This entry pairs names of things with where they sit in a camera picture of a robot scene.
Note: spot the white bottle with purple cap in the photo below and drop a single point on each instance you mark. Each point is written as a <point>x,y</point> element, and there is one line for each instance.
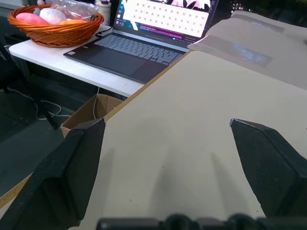
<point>103,10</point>

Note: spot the orange wicker basket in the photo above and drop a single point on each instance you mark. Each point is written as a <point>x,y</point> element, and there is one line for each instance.
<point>57,32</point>

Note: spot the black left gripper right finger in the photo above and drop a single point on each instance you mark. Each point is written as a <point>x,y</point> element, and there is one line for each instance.
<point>271,167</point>

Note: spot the white plush toy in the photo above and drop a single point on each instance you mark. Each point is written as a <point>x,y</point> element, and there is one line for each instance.
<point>52,15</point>

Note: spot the grey open laptop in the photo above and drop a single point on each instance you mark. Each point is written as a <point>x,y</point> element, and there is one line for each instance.
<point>144,43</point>

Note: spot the brown cardboard box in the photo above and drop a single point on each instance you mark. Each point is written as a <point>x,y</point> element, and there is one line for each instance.
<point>96,112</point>

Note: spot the white side table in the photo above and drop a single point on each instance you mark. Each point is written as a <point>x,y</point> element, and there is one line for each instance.
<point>79,69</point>

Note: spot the clear plastic bag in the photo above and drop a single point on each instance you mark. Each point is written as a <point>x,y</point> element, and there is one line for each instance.
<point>76,9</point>

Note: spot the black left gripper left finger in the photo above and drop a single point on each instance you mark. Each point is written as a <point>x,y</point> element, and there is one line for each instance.
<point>60,175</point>

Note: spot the pink plush toy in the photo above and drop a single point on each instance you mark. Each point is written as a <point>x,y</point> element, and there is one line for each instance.
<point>31,18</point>

